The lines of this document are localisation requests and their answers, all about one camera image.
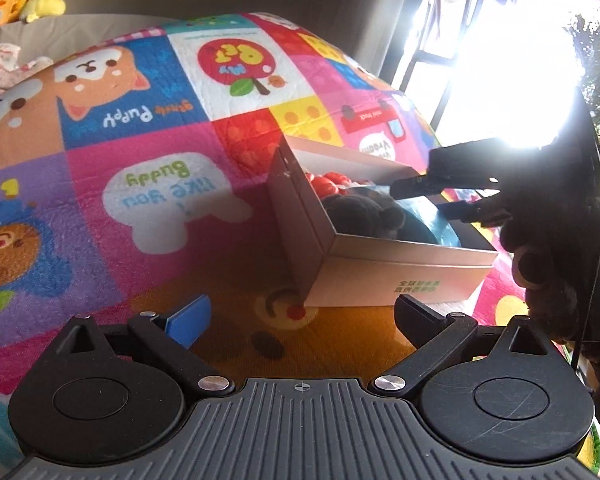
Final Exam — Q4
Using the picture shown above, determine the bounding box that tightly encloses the red figurine toy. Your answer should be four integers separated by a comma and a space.
302, 170, 353, 197

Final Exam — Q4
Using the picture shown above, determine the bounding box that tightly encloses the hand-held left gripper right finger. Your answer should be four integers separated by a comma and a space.
372, 294, 563, 397

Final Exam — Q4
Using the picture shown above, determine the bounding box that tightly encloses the dark window frame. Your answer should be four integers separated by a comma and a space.
390, 0, 486, 131

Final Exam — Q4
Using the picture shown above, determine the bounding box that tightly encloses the pink cardboard box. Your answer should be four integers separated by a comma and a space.
266, 134, 500, 308

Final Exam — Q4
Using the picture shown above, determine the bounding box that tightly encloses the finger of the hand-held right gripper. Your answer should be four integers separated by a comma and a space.
437, 199, 513, 227
390, 136, 512, 199

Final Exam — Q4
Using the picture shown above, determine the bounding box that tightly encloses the black plush toy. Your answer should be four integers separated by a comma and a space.
321, 192, 406, 241

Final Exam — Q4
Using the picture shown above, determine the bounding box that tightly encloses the black cable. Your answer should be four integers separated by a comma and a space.
572, 110, 600, 376

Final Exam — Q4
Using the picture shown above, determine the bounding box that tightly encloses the pink and white cloth pile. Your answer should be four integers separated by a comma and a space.
0, 44, 53, 101

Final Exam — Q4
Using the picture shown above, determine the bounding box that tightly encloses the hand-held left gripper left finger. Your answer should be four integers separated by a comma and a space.
62, 296, 236, 397

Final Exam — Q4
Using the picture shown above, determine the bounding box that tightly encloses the blue packet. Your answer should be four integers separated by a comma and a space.
345, 185, 463, 248

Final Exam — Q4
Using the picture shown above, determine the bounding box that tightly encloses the person's right hand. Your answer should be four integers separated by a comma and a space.
500, 220, 596, 347

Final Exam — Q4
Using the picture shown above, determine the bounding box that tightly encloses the colourful cartoon play mat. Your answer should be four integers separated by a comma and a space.
0, 12, 600, 480

